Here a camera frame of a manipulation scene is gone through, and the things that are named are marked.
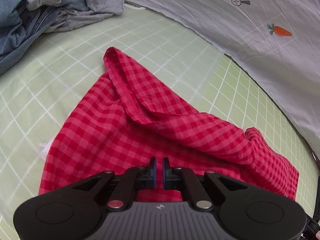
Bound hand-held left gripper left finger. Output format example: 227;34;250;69
65;157;158;211

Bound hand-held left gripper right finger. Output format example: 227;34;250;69
162;157;250;209

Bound red checked garment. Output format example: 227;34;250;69
38;47;300;203

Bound white cloth scrap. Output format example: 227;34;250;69
39;141;53;161

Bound green grid bed sheet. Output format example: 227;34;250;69
0;1;318;240

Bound white carrot print sheet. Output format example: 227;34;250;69
110;0;320;155

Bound grey sweat garment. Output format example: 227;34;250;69
17;0;125;33

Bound blue denim garment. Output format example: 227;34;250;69
0;0;90;76

